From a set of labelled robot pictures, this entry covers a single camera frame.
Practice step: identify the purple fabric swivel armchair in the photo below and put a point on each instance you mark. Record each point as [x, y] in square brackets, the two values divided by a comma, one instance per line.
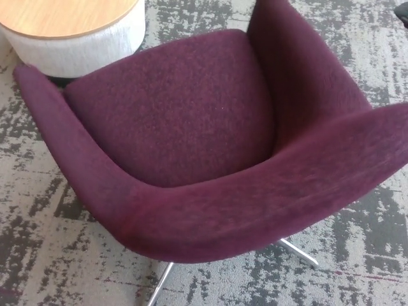
[172, 121]

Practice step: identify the round wood-top grey side table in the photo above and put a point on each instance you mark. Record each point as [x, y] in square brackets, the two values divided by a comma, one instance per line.
[70, 25]

